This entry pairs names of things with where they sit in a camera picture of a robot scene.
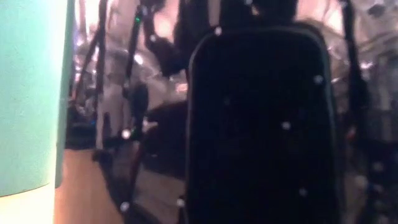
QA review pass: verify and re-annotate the dark navy enamel mug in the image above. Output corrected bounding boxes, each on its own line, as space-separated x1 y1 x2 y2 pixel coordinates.
185 26 345 224

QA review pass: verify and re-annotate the teal plastic cup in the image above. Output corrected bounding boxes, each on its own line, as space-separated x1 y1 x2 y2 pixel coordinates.
0 0 76 198

